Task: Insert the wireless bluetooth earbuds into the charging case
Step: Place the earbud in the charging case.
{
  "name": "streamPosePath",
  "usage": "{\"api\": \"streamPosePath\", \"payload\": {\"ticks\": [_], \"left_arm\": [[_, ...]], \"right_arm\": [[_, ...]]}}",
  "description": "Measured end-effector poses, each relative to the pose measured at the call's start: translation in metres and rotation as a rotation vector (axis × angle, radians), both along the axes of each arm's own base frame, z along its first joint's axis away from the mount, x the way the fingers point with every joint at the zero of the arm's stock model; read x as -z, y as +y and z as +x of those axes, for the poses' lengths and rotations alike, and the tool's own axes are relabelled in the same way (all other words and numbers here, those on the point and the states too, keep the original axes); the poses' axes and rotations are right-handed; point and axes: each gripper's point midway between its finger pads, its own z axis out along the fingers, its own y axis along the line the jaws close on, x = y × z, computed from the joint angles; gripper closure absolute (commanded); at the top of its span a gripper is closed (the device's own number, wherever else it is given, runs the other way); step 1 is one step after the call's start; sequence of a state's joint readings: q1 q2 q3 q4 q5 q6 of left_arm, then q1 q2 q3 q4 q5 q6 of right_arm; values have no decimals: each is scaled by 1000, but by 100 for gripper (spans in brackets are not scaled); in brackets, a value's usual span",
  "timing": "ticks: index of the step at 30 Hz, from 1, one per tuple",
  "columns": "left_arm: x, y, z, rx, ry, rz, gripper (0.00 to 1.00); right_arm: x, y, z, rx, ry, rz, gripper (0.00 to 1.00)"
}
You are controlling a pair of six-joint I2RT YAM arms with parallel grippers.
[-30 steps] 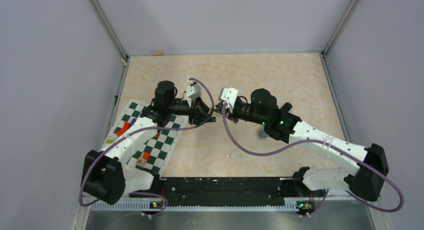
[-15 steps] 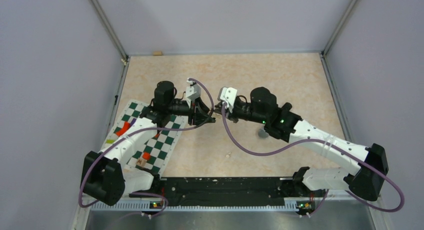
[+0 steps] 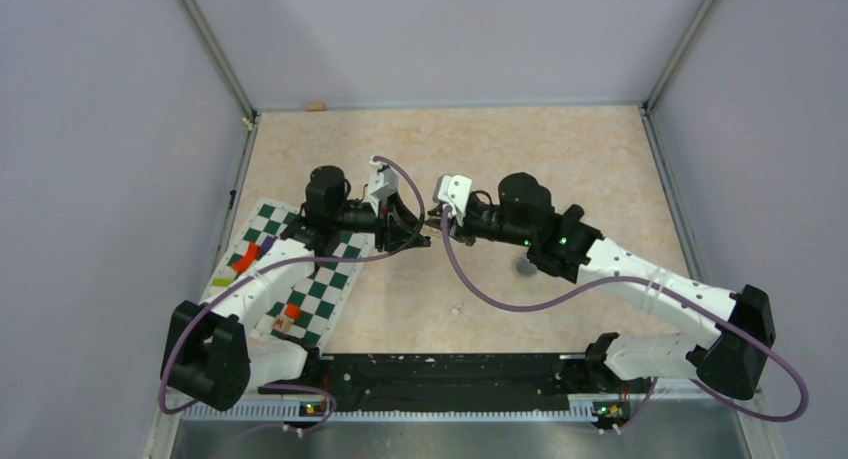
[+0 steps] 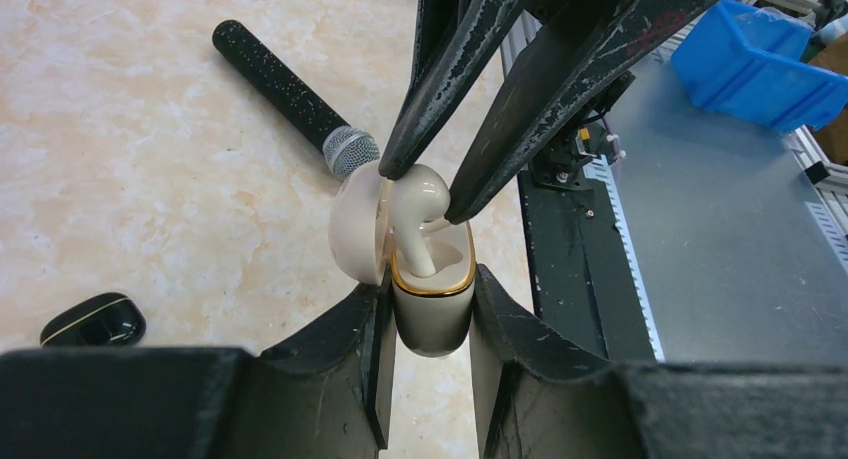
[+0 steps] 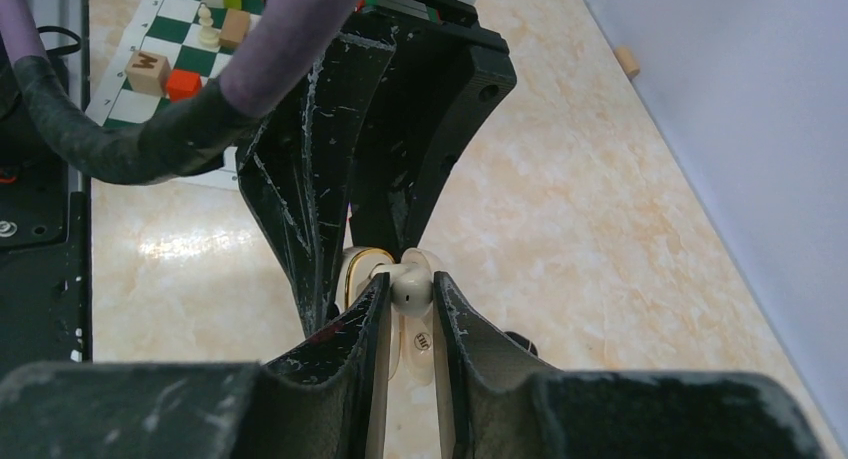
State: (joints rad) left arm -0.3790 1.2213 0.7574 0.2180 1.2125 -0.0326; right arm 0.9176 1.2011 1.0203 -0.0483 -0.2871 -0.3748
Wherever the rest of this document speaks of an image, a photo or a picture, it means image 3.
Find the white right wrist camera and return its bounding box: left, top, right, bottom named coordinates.
left=433, top=174, right=473, bottom=214

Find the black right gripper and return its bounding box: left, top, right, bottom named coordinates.
left=426, top=202, right=533, bottom=248

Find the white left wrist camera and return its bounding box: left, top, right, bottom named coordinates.
left=365, top=159, right=398, bottom=210

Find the green white chessboard mat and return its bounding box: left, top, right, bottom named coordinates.
left=200, top=198, right=363, bottom=349

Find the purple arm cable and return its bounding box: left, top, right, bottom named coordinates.
left=439, top=205, right=811, bottom=434
left=157, top=155, right=427, bottom=439

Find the cream earbud charging case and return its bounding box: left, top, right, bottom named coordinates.
left=422, top=223, right=442, bottom=237

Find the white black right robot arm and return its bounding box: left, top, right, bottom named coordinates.
left=434, top=172, right=776, bottom=400

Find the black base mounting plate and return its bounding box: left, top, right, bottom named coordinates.
left=295, top=353, right=650, bottom=413

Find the red block at edge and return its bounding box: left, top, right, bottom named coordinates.
left=283, top=303, right=302, bottom=321

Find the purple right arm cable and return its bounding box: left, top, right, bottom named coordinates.
left=439, top=205, right=811, bottom=434

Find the purple wooden block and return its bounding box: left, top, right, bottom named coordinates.
left=260, top=236, right=276, bottom=256

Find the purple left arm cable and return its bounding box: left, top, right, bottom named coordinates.
left=157, top=155, right=427, bottom=439

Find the wooden block in corner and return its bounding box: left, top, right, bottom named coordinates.
left=304, top=101, right=326, bottom=112

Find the tan wooden cube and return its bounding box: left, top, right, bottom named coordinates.
left=273, top=315, right=293, bottom=334

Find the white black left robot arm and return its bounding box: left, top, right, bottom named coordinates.
left=157, top=156, right=430, bottom=414

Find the red arch block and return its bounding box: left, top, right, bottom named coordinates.
left=229, top=242, right=261, bottom=274

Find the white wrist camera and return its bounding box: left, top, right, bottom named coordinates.
left=365, top=159, right=398, bottom=210
left=433, top=174, right=473, bottom=214

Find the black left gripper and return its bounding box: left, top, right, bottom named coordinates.
left=332, top=191, right=431, bottom=252

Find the aluminium front rail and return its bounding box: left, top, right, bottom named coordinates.
left=144, top=353, right=785, bottom=458

